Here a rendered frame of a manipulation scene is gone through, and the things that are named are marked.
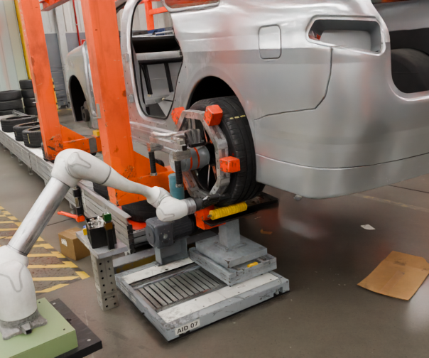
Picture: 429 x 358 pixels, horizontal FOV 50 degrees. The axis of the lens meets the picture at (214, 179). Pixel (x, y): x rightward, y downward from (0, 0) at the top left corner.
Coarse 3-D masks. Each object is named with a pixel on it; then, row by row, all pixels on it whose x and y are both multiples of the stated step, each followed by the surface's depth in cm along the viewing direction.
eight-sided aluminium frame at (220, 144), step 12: (180, 120) 280; (204, 120) 256; (216, 132) 256; (216, 144) 249; (216, 156) 253; (192, 180) 292; (228, 180) 256; (192, 192) 286; (204, 192) 282; (216, 192) 262
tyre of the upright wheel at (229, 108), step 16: (224, 112) 255; (240, 112) 259; (224, 128) 255; (240, 128) 253; (240, 144) 251; (240, 160) 251; (240, 176) 255; (224, 192) 269; (240, 192) 263; (256, 192) 274
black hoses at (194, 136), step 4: (188, 132) 250; (192, 132) 250; (196, 132) 251; (200, 132) 251; (188, 136) 247; (192, 136) 249; (196, 136) 249; (200, 136) 250; (188, 140) 259; (192, 140) 248; (196, 140) 248; (200, 140) 249; (188, 144) 247; (192, 144) 246; (196, 144) 247; (200, 144) 248; (204, 144) 250
